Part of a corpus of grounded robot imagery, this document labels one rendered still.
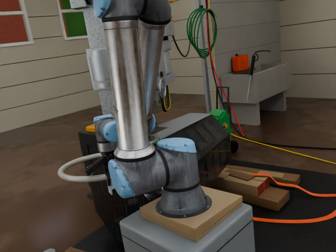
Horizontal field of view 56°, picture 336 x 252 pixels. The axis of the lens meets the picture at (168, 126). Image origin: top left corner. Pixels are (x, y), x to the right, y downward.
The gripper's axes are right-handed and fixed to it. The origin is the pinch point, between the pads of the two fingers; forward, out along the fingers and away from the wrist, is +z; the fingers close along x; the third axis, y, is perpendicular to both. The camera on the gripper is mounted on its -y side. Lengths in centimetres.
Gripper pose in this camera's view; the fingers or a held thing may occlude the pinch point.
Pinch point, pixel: (109, 190)
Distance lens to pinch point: 157.9
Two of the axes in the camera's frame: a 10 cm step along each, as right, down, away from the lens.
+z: 1.0, 9.7, 2.0
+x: -2.6, -1.7, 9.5
